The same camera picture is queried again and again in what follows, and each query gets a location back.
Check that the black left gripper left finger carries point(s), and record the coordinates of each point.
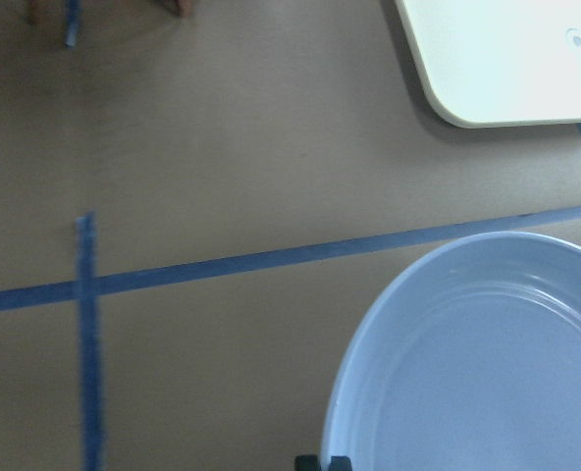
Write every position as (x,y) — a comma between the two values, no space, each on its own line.
(306,462)

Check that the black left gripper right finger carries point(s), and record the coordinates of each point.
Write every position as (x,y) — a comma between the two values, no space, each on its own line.
(340,463)

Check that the blue plate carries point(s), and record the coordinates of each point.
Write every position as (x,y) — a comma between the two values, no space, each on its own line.
(470,359)

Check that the cream rectangular tray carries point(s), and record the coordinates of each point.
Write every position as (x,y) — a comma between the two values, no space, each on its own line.
(490,64)

